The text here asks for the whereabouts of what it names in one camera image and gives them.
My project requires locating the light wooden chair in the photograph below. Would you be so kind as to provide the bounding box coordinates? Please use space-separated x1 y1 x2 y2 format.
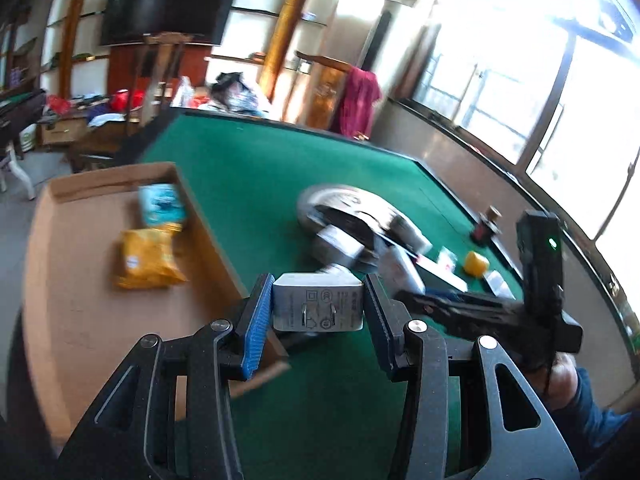
295 50 354 133

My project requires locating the dark wooden chair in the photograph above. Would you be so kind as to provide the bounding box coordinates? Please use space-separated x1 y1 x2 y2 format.
67 32 194 173

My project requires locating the red bag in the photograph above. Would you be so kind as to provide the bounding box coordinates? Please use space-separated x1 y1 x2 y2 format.
110 89 146 112

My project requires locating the round metal table centre plate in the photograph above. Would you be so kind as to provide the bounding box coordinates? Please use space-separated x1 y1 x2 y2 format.
296 183 431 256

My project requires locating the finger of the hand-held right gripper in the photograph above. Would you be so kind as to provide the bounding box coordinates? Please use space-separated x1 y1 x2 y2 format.
396 290 527 342

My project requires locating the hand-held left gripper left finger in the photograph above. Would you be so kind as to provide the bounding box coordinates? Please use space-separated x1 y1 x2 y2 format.
55 274 281 480

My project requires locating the small side game table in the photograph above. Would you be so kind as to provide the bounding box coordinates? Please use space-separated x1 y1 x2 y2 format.
0 89 49 201

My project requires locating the white plastic bag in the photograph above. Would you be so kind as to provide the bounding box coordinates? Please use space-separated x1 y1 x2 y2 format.
172 76 197 109

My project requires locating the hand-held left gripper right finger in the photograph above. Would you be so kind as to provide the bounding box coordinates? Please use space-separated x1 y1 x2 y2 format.
363 274 581 480

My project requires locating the teal packet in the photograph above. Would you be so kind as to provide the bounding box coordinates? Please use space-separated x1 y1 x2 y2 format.
137 183 189 229

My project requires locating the black flat screen television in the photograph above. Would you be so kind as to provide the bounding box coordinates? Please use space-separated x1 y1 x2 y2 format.
99 0 243 47

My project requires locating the white standing air conditioner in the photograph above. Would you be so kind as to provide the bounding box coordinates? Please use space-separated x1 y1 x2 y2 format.
367 0 417 77

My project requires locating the cardboard box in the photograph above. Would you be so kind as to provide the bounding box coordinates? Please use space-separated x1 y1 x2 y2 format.
22 161 292 441

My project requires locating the person's right forearm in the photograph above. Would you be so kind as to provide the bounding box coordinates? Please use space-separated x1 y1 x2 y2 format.
547 352 636 471

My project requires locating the white power adapter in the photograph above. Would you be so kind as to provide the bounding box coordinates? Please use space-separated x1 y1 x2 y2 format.
271 265 366 334

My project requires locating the small white box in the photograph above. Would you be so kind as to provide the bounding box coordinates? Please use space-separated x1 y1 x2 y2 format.
484 270 512 297

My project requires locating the low wooden cabinet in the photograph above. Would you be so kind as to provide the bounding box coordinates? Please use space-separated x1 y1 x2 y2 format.
40 105 126 149

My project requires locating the flat white red box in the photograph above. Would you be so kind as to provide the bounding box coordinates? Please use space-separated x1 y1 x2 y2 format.
415 255 469 293

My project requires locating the yellow snack packet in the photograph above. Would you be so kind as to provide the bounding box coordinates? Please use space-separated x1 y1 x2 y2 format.
116 225 189 290

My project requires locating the yellow block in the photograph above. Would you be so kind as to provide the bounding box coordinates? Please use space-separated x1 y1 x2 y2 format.
464 251 489 278

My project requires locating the pile of bags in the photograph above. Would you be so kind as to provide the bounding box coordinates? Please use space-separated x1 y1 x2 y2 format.
207 72 272 119

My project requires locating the window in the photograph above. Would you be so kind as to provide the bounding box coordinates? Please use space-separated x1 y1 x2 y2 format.
410 0 640 241

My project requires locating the small dark bottle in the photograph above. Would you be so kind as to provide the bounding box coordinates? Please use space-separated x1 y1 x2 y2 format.
471 206 502 245

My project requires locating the dark red cloth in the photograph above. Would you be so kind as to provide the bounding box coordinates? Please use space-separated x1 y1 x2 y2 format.
332 67 383 138

